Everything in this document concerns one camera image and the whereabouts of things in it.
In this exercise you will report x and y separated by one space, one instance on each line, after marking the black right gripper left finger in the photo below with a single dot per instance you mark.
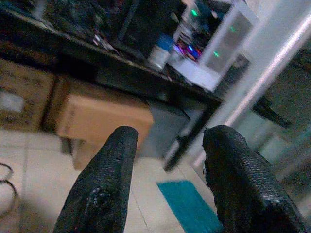
102 189

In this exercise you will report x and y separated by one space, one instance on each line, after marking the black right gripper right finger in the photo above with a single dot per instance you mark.
238 189

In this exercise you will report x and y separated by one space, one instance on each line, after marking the teal floor mat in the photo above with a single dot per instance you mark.
187 206

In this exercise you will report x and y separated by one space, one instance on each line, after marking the black desk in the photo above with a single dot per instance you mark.
121 72

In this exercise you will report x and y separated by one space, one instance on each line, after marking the brown cardboard box white label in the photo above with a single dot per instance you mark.
31 92

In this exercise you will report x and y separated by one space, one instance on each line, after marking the silver metal pole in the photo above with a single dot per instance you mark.
267 72

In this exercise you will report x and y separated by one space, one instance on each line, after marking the white cup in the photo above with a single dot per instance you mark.
159 57

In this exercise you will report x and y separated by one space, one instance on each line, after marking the white computer case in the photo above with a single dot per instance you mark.
233 41

